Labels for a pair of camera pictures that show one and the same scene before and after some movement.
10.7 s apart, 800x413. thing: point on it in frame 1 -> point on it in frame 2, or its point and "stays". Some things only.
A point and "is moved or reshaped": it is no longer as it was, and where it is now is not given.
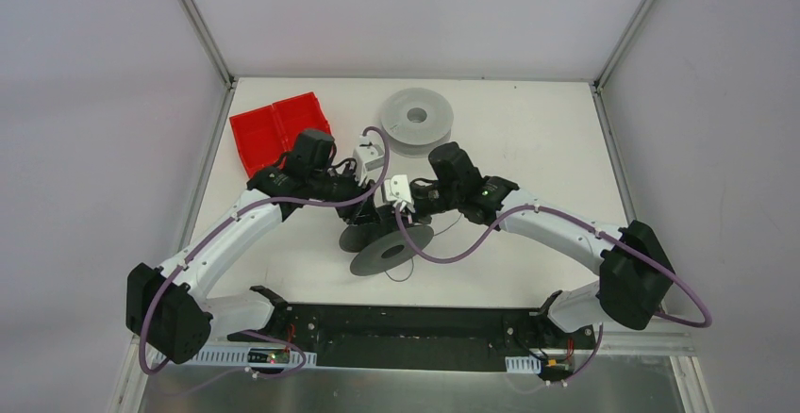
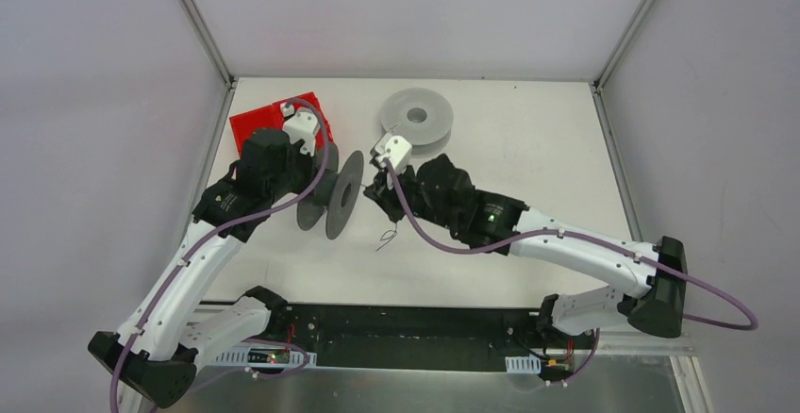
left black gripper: (363, 211) -> (314, 164)
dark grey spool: (381, 245) is moved or reshaped
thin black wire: (412, 258) -> (387, 235)
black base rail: (420, 337) stays
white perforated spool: (415, 121) stays
